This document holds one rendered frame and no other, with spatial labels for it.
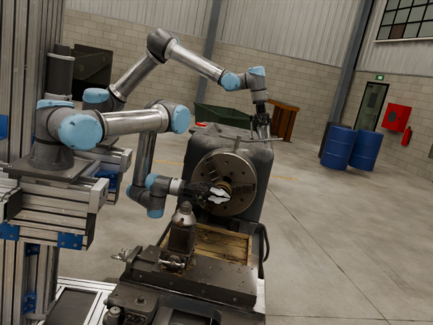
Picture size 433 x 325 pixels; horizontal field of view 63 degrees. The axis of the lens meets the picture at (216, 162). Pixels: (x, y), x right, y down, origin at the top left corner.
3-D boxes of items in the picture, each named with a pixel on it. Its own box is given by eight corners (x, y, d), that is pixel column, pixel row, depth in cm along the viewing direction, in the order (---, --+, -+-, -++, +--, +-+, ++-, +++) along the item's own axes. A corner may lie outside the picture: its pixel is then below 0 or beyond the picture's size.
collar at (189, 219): (174, 213, 117) (176, 204, 116) (198, 218, 117) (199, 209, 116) (168, 222, 109) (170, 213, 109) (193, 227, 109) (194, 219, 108)
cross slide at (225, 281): (138, 251, 127) (140, 239, 126) (255, 279, 124) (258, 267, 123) (120, 276, 111) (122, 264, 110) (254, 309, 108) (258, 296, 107)
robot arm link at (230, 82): (144, 20, 152) (243, 73, 148) (154, 24, 162) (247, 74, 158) (134, 45, 155) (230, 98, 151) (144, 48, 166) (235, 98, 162)
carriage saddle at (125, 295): (136, 262, 130) (138, 248, 129) (261, 293, 127) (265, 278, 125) (101, 316, 101) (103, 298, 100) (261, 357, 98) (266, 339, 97)
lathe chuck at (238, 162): (187, 198, 181) (203, 140, 173) (245, 218, 180) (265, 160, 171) (183, 204, 172) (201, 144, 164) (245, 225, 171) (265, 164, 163)
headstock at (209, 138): (192, 174, 247) (202, 119, 237) (259, 189, 244) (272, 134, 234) (171, 204, 190) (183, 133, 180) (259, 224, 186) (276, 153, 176)
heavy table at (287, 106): (260, 129, 1143) (267, 98, 1118) (272, 131, 1153) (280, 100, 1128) (277, 140, 992) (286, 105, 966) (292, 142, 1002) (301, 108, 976)
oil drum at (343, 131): (314, 160, 819) (325, 123, 796) (337, 164, 832) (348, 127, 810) (327, 168, 763) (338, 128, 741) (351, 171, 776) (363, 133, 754)
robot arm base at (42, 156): (19, 166, 119) (20, 137, 117) (38, 155, 134) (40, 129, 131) (64, 173, 120) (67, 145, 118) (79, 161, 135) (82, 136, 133)
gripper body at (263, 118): (254, 128, 165) (251, 102, 163) (254, 125, 174) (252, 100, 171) (270, 126, 164) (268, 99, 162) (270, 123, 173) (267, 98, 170)
